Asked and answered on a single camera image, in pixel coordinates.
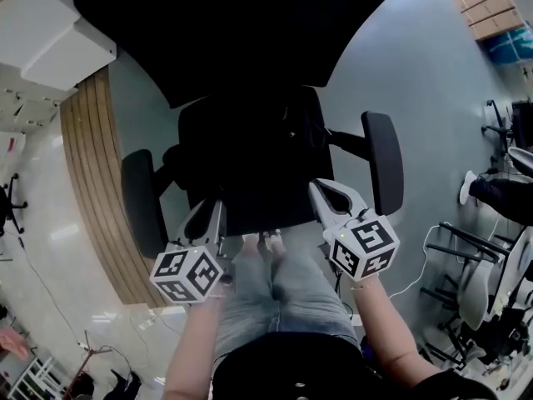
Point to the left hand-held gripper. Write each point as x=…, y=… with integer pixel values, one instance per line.
x=185, y=275

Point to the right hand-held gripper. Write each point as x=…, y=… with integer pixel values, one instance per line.
x=364, y=248

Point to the black office chair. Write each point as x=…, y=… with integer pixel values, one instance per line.
x=258, y=36

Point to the person's left forearm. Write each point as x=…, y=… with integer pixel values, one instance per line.
x=191, y=348

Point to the person's right forearm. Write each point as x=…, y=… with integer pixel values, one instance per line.
x=383, y=327

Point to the black chair base with castors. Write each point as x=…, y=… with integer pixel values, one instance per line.
x=497, y=129

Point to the black swivel chair base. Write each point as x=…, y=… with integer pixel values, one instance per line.
x=10, y=206

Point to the person's white shoe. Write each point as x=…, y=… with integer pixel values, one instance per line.
x=467, y=188
x=272, y=240

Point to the person's light blue jeans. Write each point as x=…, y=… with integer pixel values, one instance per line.
x=287, y=298

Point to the curved wooden slat platform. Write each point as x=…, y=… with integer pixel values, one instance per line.
x=89, y=181

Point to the person's black top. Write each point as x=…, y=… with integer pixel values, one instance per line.
x=333, y=373

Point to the red metal stand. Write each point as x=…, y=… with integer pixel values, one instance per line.
x=87, y=356

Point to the blue printed box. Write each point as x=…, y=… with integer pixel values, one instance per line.
x=510, y=46

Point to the white cabinet block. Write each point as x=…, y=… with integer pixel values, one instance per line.
x=46, y=31

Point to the stack of brown cardboard boxes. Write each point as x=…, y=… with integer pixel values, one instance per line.
x=487, y=4

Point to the white chair with black frame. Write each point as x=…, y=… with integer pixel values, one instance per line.
x=479, y=290

